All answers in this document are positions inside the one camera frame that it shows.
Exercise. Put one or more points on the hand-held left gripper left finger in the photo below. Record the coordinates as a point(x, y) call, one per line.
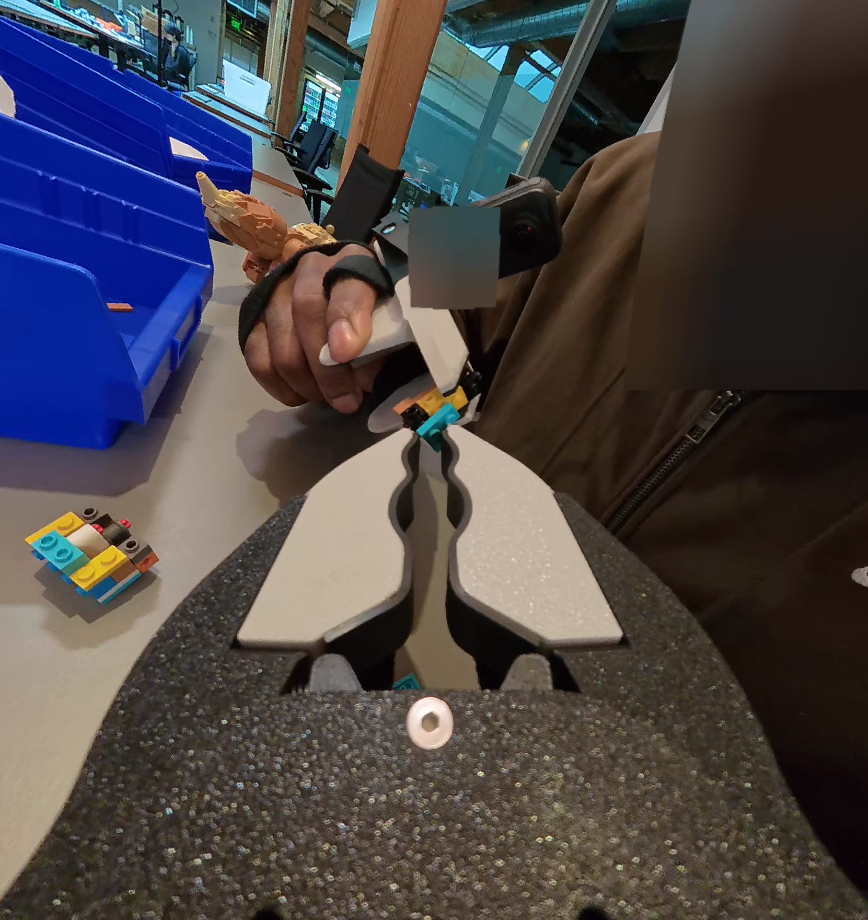
point(326, 568)

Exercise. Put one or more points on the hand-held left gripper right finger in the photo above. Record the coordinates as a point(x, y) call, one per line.
point(534, 568)

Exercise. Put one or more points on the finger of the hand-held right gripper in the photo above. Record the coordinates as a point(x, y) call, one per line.
point(475, 395)
point(437, 345)

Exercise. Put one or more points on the yellow and brown brick assembly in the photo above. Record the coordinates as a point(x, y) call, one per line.
point(441, 401)

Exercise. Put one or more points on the turquoise brick plate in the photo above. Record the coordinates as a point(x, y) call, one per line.
point(405, 681)
point(435, 425)

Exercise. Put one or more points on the grey desk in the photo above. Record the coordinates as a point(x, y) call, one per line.
point(189, 503)

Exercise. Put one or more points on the person's right hand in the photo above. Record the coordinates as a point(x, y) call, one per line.
point(290, 338)

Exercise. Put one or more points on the person's brown jacket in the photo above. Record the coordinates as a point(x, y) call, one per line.
point(621, 431)

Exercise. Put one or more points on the black fabric chair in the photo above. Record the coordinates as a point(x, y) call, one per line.
point(365, 194)

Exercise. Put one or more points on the brown brick figure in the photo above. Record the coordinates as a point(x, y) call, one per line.
point(275, 237)

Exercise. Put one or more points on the black office chair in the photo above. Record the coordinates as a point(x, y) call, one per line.
point(311, 151)

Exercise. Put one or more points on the multicoloured brick model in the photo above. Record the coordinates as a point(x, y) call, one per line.
point(92, 553)

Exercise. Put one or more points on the tan brick figure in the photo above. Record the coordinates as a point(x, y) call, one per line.
point(214, 201)

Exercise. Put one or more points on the white storage box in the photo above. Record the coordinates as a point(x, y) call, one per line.
point(247, 83)

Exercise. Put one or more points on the wooden post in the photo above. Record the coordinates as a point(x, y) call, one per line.
point(290, 65)
point(390, 86)

